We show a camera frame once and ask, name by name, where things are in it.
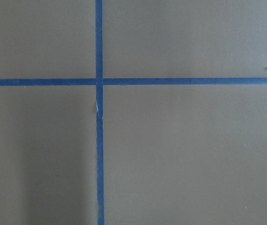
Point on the blue tape strip lengthwise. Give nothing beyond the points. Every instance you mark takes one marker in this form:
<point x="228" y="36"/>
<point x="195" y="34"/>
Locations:
<point x="99" y="112"/>

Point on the blue tape strip crosswise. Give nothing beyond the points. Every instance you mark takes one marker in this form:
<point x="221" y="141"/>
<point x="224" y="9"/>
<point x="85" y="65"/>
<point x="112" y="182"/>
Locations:
<point x="131" y="81"/>

